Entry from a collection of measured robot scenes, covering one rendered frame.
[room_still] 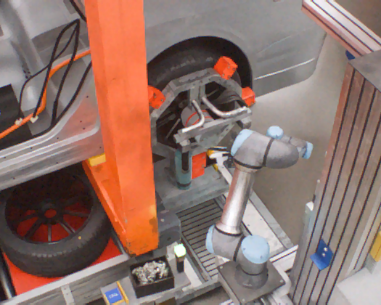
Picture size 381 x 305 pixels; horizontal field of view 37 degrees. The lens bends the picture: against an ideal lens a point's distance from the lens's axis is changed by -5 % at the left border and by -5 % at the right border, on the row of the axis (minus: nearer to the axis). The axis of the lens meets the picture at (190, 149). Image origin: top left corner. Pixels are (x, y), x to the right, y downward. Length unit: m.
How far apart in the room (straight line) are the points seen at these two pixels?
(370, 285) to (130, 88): 1.12
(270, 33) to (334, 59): 1.96
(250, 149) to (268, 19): 1.01
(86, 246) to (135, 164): 0.80
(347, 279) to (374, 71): 0.82
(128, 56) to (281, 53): 1.40
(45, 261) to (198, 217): 1.07
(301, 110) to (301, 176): 0.66
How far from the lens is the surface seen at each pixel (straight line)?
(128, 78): 2.13
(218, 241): 2.39
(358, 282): 2.13
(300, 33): 3.29
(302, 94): 4.62
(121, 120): 2.24
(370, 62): 1.67
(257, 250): 2.37
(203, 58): 2.99
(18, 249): 3.12
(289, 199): 3.88
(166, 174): 3.67
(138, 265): 2.92
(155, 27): 2.73
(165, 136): 3.24
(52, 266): 3.14
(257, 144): 2.26
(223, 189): 3.71
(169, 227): 3.21
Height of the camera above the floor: 3.01
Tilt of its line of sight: 47 degrees down
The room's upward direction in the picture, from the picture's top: straight up
